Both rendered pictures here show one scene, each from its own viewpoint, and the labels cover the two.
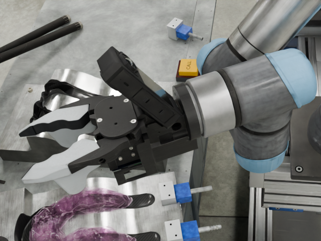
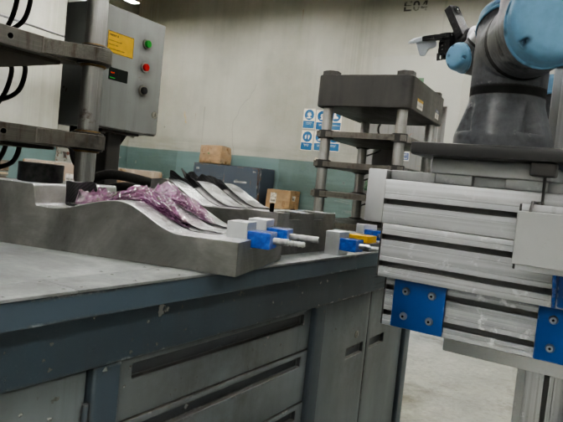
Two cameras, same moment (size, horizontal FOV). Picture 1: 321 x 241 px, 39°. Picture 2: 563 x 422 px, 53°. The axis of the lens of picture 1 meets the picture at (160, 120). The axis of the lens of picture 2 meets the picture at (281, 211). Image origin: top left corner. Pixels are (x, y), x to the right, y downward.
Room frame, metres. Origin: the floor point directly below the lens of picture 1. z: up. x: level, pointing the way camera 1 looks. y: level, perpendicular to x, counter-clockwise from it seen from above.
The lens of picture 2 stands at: (-0.43, -0.26, 0.96)
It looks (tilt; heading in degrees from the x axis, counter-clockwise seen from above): 3 degrees down; 14
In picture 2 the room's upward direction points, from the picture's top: 6 degrees clockwise
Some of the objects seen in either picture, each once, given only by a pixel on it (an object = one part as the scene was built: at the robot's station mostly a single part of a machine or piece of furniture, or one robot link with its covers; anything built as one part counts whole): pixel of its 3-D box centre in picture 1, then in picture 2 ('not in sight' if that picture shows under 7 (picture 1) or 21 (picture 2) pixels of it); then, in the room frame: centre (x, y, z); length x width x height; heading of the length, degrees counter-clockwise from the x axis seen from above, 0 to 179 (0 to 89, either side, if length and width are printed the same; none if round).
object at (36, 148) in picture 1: (86, 116); (222, 210); (0.91, 0.21, 0.87); 0.50 x 0.26 x 0.14; 71
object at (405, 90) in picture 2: not in sight; (379, 183); (5.59, 0.17, 1.03); 1.54 x 0.94 x 2.06; 165
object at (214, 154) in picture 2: not in sight; (215, 154); (7.87, 2.89, 1.26); 0.42 x 0.33 x 0.29; 75
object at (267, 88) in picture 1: (264, 88); not in sight; (0.38, -0.14, 1.43); 0.11 x 0.08 x 0.09; 98
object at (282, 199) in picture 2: not in sight; (293, 219); (7.61, 1.50, 0.42); 0.86 x 0.33 x 0.83; 75
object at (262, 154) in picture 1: (255, 126); not in sight; (0.39, -0.13, 1.34); 0.11 x 0.08 x 0.11; 8
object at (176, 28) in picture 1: (186, 33); (376, 235); (1.23, -0.15, 0.83); 0.13 x 0.05 x 0.05; 44
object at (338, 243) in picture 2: not in sight; (355, 245); (0.86, -0.13, 0.83); 0.13 x 0.05 x 0.05; 71
